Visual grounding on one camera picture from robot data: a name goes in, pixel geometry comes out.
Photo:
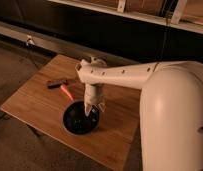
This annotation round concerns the orange carrot toy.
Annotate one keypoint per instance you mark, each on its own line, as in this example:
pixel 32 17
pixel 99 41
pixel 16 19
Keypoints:
pixel 67 92

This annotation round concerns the wooden table board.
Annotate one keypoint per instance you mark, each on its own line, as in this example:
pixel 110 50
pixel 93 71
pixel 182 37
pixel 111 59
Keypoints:
pixel 42 108

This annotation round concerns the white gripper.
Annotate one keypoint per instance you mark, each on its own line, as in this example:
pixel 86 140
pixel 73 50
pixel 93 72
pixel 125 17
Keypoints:
pixel 93 96

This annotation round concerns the black marker pen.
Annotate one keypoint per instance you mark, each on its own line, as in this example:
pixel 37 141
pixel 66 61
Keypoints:
pixel 55 83

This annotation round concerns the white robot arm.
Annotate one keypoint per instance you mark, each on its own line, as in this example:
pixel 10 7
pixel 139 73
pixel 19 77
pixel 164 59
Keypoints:
pixel 171 108

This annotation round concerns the white wall shelf frame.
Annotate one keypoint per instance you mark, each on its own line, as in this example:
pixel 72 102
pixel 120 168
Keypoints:
pixel 180 14

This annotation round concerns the black ceramic bowl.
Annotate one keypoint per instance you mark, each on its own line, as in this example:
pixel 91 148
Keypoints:
pixel 75 121

